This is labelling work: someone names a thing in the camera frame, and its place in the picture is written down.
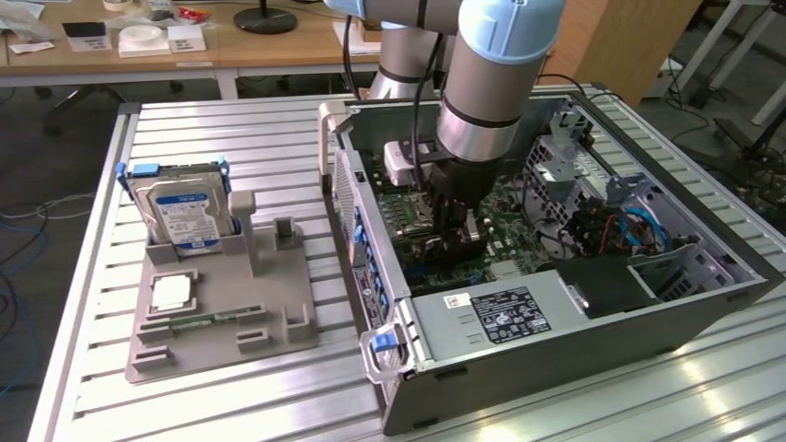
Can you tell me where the grey power supply unit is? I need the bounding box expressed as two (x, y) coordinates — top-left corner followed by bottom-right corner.
(408, 269), (591, 363)

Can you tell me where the black round lamp base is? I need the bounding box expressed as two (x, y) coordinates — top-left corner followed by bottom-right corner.
(232, 0), (300, 35)

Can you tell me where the red wire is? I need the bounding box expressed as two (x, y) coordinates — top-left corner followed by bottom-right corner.
(598, 211), (618, 252)

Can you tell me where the hard disk with blue caddy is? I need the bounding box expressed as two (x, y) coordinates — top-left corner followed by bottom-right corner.
(112, 156), (239, 259)

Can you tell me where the white box with tape roll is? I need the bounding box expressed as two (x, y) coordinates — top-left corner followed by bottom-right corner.
(116, 25), (173, 59)

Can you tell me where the white labelled box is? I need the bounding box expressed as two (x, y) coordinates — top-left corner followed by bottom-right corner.
(165, 23), (208, 54)

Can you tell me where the metal disk bay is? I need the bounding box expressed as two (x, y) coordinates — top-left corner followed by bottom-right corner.
(624, 238), (758, 301)

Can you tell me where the perforated metal drive cage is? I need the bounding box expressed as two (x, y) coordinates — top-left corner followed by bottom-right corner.
(524, 110), (615, 218)

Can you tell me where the black equipment stand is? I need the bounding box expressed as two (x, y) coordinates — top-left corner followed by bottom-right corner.
(711, 91), (786, 185)

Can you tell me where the white floor cable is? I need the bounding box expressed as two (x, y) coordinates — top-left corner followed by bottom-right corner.
(0, 192), (95, 221)

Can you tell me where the blue floor cable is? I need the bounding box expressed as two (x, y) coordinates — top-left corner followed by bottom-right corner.
(0, 220), (48, 398)

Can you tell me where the black chair base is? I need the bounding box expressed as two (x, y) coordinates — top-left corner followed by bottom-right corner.
(33, 82), (128, 137)

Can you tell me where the white box with black lid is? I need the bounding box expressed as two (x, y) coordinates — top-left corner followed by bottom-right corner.
(60, 21), (113, 52)

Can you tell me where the open dark grey PC case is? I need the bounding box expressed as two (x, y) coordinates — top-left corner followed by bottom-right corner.
(316, 87), (786, 436)

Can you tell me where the blue data wire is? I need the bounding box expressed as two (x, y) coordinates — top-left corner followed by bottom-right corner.
(612, 205), (671, 252)

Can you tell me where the black power cable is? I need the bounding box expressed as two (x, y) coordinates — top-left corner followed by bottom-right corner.
(536, 72), (616, 100)

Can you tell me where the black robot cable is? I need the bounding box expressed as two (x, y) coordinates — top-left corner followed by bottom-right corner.
(340, 0), (447, 190)

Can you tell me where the white paper stack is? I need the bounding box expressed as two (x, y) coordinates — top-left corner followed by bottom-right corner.
(332, 20), (383, 56)

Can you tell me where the wooden cabinet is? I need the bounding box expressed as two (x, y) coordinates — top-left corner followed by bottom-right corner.
(539, 0), (705, 105)

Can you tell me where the white table frame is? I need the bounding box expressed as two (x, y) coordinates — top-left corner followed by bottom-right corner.
(671, 0), (786, 126)

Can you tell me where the metal CPU socket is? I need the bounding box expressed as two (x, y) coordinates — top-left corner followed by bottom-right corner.
(408, 192), (440, 227)

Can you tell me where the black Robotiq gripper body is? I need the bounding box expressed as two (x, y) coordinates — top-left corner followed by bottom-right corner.
(426, 157), (500, 216)

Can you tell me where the wooden desk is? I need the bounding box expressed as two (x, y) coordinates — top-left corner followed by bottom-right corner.
(0, 0), (554, 88)

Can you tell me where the green RAM stick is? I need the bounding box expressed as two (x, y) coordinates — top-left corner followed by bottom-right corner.
(168, 308), (245, 331)

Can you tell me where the grey plastic parts rack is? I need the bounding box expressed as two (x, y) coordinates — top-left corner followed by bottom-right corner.
(125, 188), (320, 385)

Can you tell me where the green motherboard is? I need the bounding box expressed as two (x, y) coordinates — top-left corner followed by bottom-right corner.
(367, 156), (584, 296)

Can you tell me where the silver CPU chip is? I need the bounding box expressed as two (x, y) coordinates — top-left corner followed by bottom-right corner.
(149, 278), (192, 312)

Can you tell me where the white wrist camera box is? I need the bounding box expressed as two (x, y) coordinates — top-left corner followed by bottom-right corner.
(382, 140), (440, 187)

